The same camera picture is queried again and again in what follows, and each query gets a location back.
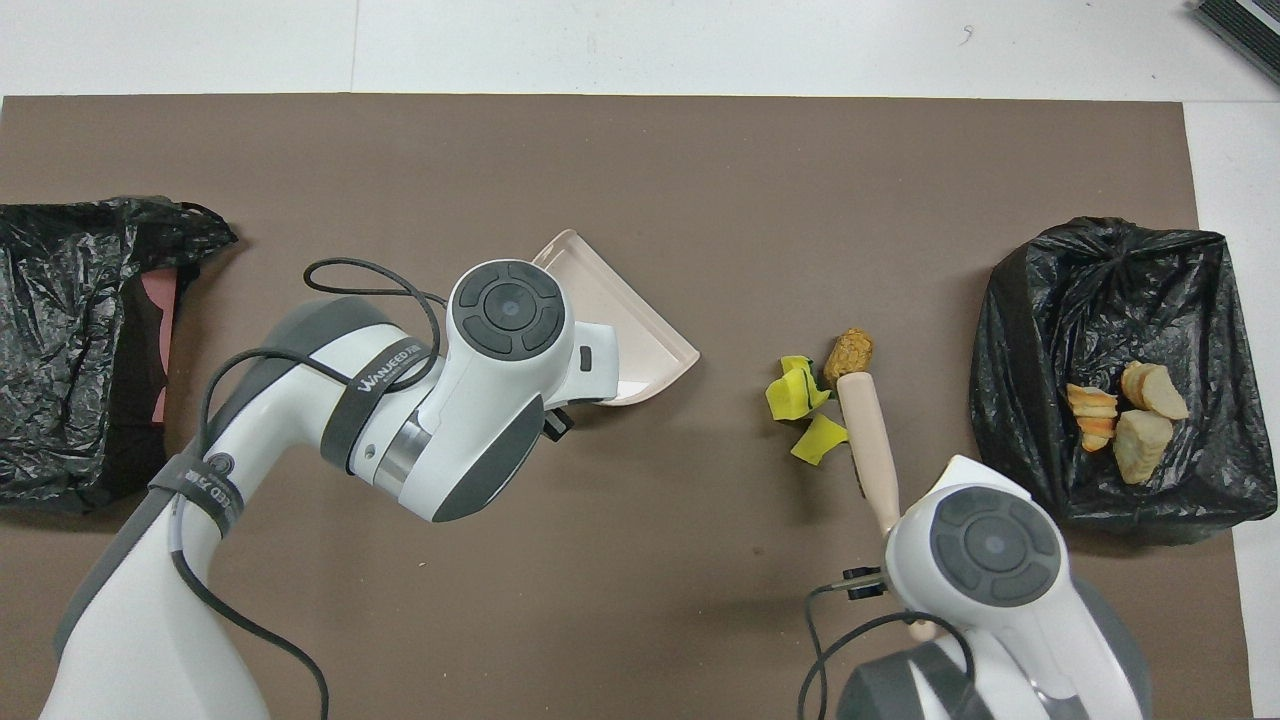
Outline beige plastic dustpan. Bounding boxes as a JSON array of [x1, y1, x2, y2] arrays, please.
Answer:
[[530, 228, 701, 407]]

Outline beige hand brush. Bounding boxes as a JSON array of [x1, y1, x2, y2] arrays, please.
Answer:
[[836, 372, 941, 643]]

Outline brown corn-shaped nugget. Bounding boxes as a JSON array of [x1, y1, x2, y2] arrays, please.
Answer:
[[822, 327, 875, 386]]

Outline orange striped croissant toy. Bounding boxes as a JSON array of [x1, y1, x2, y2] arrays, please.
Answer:
[[1065, 383, 1119, 453]]

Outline pale bread chunk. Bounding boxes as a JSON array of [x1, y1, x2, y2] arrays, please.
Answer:
[[1113, 410, 1175, 486], [1120, 361, 1191, 421]]

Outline black trash bag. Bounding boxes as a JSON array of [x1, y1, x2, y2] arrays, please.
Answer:
[[968, 216, 1279, 548], [0, 195, 240, 516]]

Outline pink bin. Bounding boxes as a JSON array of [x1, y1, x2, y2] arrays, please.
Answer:
[[140, 268, 181, 426]]

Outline brown table mat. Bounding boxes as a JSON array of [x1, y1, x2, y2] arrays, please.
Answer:
[[0, 93, 1256, 720]]

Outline dark striped grey object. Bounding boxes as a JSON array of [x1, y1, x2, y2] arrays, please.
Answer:
[[1190, 0, 1280, 86]]

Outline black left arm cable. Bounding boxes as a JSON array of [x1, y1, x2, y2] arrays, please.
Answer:
[[165, 257, 451, 720]]

